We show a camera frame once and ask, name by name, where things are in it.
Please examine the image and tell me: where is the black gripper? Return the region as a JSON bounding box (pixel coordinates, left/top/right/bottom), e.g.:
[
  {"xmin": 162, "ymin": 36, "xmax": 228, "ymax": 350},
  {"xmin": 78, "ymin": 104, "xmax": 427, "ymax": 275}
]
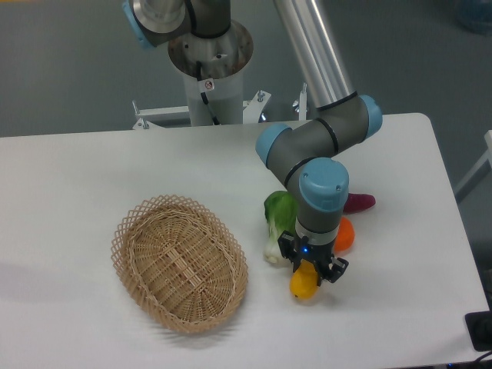
[{"xmin": 278, "ymin": 231, "xmax": 349, "ymax": 287}]

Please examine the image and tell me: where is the yellow mango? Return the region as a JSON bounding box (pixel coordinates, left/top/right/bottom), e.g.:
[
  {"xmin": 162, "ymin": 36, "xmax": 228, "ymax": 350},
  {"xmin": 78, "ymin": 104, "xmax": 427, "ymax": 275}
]
[{"xmin": 289, "ymin": 260, "xmax": 318, "ymax": 300}]

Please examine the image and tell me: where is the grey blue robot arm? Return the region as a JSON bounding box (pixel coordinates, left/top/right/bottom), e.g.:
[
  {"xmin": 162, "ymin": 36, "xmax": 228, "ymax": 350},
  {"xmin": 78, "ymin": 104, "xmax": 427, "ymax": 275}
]
[{"xmin": 122, "ymin": 1, "xmax": 383, "ymax": 282}]

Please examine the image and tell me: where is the orange tangerine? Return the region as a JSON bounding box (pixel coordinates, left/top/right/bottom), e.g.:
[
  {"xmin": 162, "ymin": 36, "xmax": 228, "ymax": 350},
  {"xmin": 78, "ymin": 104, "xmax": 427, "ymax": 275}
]
[{"xmin": 334, "ymin": 217, "xmax": 355, "ymax": 253}]

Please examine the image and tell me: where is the green bok choy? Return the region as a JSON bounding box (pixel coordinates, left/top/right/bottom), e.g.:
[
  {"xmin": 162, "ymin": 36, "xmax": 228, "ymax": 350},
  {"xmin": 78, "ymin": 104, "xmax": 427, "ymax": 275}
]
[{"xmin": 263, "ymin": 191, "xmax": 298, "ymax": 266}]

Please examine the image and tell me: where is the purple sweet potato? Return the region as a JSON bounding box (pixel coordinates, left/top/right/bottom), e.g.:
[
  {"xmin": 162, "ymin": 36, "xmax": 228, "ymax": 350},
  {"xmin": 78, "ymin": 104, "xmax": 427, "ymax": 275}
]
[{"xmin": 343, "ymin": 193, "xmax": 376, "ymax": 214}]

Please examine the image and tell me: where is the woven wicker basket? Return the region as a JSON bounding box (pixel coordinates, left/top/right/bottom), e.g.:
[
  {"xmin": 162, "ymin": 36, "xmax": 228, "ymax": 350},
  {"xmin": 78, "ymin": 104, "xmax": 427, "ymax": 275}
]
[{"xmin": 111, "ymin": 194, "xmax": 248, "ymax": 334}]

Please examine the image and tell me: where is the black device at table edge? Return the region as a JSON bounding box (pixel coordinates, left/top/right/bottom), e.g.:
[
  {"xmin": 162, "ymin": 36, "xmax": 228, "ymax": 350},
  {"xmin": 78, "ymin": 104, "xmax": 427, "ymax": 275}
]
[{"xmin": 464, "ymin": 311, "xmax": 491, "ymax": 351}]

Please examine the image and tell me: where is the white metal base frame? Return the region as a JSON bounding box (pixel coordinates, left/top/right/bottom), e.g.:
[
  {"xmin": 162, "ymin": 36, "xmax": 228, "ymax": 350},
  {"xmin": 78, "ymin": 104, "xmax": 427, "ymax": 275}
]
[{"xmin": 131, "ymin": 81, "xmax": 311, "ymax": 130}]

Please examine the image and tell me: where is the black cable on pedestal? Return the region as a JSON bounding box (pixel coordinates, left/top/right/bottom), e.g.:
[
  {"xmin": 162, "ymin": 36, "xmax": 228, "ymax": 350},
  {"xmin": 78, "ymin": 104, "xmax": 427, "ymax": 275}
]
[{"xmin": 195, "ymin": 60, "xmax": 221, "ymax": 126}]

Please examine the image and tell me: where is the white frame at right edge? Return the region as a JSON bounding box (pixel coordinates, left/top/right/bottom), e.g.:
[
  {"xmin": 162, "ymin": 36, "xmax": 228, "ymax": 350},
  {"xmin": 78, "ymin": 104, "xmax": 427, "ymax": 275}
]
[{"xmin": 454, "ymin": 130, "xmax": 491, "ymax": 204}]

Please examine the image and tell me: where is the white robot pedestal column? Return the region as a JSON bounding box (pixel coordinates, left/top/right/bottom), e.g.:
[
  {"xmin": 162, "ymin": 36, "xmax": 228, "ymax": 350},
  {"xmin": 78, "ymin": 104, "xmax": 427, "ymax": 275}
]
[{"xmin": 168, "ymin": 21, "xmax": 254, "ymax": 105}]

